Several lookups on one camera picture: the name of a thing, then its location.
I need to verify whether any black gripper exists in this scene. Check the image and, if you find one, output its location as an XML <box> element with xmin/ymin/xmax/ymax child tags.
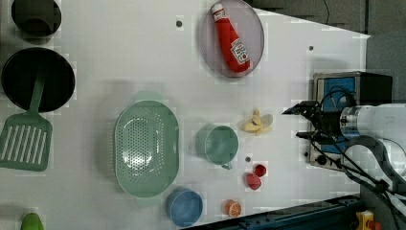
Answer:
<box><xmin>282</xmin><ymin>101</ymin><xmax>342</xmax><ymax>144</ymax></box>

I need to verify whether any peeled toy banana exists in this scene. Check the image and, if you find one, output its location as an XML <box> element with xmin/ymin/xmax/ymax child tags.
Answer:
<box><xmin>241</xmin><ymin>108</ymin><xmax>273</xmax><ymax>136</ymax></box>

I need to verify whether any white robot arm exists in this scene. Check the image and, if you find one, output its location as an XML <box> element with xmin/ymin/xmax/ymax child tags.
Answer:
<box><xmin>283</xmin><ymin>101</ymin><xmax>405</xmax><ymax>207</ymax></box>

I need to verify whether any black toaster oven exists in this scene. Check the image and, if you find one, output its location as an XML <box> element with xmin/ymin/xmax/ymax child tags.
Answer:
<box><xmin>309</xmin><ymin>71</ymin><xmax>393</xmax><ymax>171</ymax></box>

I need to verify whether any dark red toy strawberry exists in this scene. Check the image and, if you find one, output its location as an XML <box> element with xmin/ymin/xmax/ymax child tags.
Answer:
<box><xmin>255</xmin><ymin>164</ymin><xmax>267</xmax><ymax>177</ymax></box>

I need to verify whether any light red toy strawberry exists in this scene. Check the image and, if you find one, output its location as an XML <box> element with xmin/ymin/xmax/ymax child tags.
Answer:
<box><xmin>245</xmin><ymin>173</ymin><xmax>261</xmax><ymax>191</ymax></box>

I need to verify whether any red ketchup bottle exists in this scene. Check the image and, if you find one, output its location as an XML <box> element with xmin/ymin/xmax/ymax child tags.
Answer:
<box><xmin>212</xmin><ymin>3</ymin><xmax>251</xmax><ymax>73</ymax></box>

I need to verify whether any grey round plate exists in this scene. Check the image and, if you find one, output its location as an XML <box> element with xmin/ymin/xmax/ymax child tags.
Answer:
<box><xmin>200</xmin><ymin>0</ymin><xmax>264</xmax><ymax>78</ymax></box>

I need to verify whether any yellow emergency stop button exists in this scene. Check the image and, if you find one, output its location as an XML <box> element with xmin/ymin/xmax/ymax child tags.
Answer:
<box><xmin>356</xmin><ymin>210</ymin><xmax>382</xmax><ymax>230</ymax></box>

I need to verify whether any toy orange slice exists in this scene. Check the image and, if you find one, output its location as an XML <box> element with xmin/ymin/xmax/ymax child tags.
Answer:
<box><xmin>225</xmin><ymin>200</ymin><xmax>242</xmax><ymax>218</ymax></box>

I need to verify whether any blue bowl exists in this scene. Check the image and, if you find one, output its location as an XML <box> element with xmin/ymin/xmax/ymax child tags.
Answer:
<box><xmin>166</xmin><ymin>187</ymin><xmax>203</xmax><ymax>227</ymax></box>

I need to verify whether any green perforated colander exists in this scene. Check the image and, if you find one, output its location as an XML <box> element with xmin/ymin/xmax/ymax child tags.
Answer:
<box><xmin>114</xmin><ymin>91</ymin><xmax>179</xmax><ymax>207</ymax></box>

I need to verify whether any green slotted spatula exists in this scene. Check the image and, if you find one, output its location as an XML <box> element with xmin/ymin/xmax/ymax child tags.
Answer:
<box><xmin>0</xmin><ymin>77</ymin><xmax>53</xmax><ymax>172</ymax></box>

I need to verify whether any black pot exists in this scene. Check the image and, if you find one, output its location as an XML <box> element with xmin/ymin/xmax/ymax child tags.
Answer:
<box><xmin>11</xmin><ymin>0</ymin><xmax>62</xmax><ymax>37</ymax></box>

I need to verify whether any black frying pan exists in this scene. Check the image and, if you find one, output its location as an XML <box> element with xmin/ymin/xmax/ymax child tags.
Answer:
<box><xmin>0</xmin><ymin>47</ymin><xmax>77</xmax><ymax>113</ymax></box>

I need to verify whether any green toy vegetable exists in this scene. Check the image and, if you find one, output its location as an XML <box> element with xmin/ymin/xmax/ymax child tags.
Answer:
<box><xmin>20</xmin><ymin>213</ymin><xmax>45</xmax><ymax>230</ymax></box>

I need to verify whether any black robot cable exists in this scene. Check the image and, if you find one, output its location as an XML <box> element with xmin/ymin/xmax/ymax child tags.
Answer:
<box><xmin>310</xmin><ymin>87</ymin><xmax>406</xmax><ymax>230</ymax></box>

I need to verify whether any green cup with handle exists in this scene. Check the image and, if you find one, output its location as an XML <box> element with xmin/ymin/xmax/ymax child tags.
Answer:
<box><xmin>195</xmin><ymin>124</ymin><xmax>239</xmax><ymax>170</ymax></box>

